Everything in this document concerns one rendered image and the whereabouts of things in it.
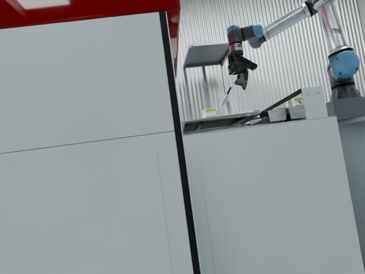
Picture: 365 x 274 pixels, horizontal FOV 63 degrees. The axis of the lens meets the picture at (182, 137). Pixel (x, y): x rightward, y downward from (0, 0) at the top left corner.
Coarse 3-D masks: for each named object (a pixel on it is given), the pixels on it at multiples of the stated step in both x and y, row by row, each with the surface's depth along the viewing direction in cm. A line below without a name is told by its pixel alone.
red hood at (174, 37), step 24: (0, 0) 97; (24, 0) 97; (48, 0) 97; (72, 0) 98; (96, 0) 98; (120, 0) 98; (144, 0) 98; (168, 0) 99; (0, 24) 96; (24, 24) 96; (168, 24) 108
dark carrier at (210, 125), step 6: (222, 120) 145; (228, 120) 148; (234, 120) 151; (246, 120) 158; (186, 126) 149; (192, 126) 153; (204, 126) 160; (210, 126) 164; (216, 126) 168; (222, 126) 172
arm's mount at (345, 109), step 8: (328, 104) 146; (336, 104) 142; (344, 104) 142; (352, 104) 142; (360, 104) 142; (328, 112) 147; (336, 112) 141; (344, 112) 141; (352, 112) 142; (360, 112) 142
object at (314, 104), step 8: (304, 88) 125; (312, 88) 125; (320, 88) 125; (304, 96) 124; (312, 96) 124; (320, 96) 125; (304, 104) 124; (312, 104) 124; (320, 104) 124; (312, 112) 124; (320, 112) 124
